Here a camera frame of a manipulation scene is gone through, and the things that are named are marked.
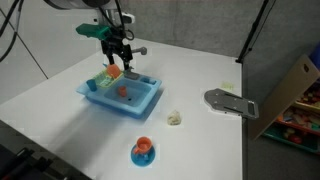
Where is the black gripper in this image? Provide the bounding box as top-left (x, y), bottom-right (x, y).
top-left (101, 38), bottom-right (132, 70)

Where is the small orange cup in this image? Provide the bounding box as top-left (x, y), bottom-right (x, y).
top-left (118, 86), bottom-right (127, 97)

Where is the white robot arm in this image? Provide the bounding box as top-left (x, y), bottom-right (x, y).
top-left (44, 0), bottom-right (134, 70)

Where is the blue toy cup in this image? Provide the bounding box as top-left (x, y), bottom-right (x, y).
top-left (86, 79), bottom-right (97, 91)

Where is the blue toy sink basin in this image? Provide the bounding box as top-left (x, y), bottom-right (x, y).
top-left (76, 74), bottom-right (162, 119)

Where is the orange toy plate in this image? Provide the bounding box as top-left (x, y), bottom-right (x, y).
top-left (107, 64), bottom-right (121, 78)

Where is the grey toy faucet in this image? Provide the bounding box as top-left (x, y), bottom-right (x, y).
top-left (123, 46), bottom-right (148, 81)

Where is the yellow dish rack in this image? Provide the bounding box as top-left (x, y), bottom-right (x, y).
top-left (93, 70), bottom-right (123, 88)

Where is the crumpled cream paper ball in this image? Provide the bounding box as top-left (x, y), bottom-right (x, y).
top-left (167, 110), bottom-right (182, 126)

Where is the grey metal mounting plate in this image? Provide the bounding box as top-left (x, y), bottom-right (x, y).
top-left (204, 88), bottom-right (259, 120)

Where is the yellow sticky note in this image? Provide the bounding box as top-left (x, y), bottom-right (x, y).
top-left (221, 82), bottom-right (234, 91)

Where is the black vertical pole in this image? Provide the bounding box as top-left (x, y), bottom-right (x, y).
top-left (235, 0), bottom-right (269, 64)

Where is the black equipment at table edge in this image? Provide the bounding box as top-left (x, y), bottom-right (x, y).
top-left (0, 119), bottom-right (91, 180)

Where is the wooden toy storage shelf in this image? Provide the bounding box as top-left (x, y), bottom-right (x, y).
top-left (248, 45), bottom-right (320, 154)

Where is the green wrist camera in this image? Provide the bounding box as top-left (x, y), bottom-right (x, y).
top-left (76, 23), bottom-right (112, 40)

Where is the orange teacup with handle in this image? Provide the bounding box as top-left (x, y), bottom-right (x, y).
top-left (133, 136), bottom-right (152, 154)

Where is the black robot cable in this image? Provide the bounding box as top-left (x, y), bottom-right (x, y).
top-left (0, 0), bottom-right (25, 63)

